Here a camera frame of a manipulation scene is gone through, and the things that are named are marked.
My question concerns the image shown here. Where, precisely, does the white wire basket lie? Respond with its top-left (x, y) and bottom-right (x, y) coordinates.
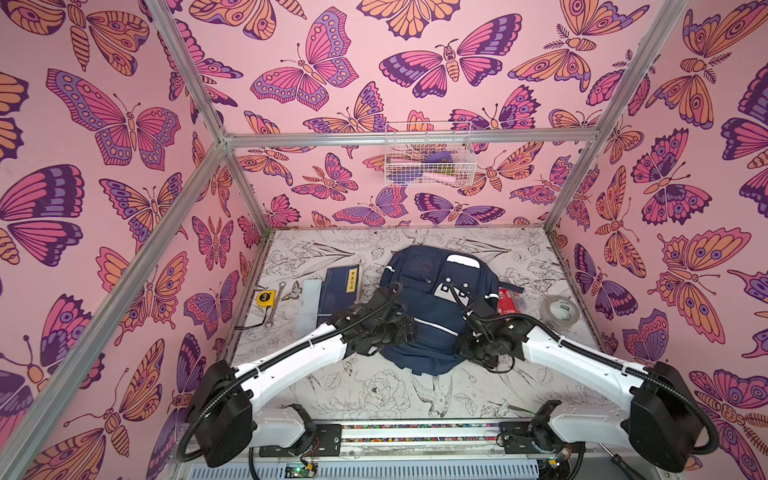
top-left (382, 122), bottom-right (477, 188)

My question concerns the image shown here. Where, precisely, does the navy blue student backpack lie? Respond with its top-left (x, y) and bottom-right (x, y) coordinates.
top-left (380, 245), bottom-right (524, 376)

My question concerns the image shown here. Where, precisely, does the clear packing tape roll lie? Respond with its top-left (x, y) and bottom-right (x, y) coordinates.
top-left (540, 296), bottom-right (581, 332)

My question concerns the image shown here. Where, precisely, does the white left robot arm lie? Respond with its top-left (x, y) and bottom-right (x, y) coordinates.
top-left (175, 282), bottom-right (415, 468)

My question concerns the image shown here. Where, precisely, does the green circuit board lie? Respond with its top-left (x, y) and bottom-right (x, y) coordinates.
top-left (284, 462), bottom-right (317, 479)

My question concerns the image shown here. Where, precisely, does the blue notebook with yellow label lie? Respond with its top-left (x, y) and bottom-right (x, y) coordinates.
top-left (317, 265), bottom-right (360, 325)

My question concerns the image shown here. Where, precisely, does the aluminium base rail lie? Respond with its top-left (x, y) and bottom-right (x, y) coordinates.
top-left (161, 418), bottom-right (673, 480)

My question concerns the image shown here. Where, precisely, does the red paper pack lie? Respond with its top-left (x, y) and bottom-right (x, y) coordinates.
top-left (497, 288), bottom-right (520, 315)

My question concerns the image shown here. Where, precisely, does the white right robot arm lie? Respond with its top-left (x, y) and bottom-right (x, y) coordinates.
top-left (454, 296), bottom-right (720, 473)

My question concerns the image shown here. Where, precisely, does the black handled screwdriver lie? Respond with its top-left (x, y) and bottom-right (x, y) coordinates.
top-left (599, 443), bottom-right (645, 480)

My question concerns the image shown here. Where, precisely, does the silver wrench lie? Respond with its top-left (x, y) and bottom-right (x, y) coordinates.
top-left (265, 281), bottom-right (286, 328)

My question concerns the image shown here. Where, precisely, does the yellow tape measure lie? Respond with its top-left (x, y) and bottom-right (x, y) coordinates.
top-left (255, 290), bottom-right (276, 309)

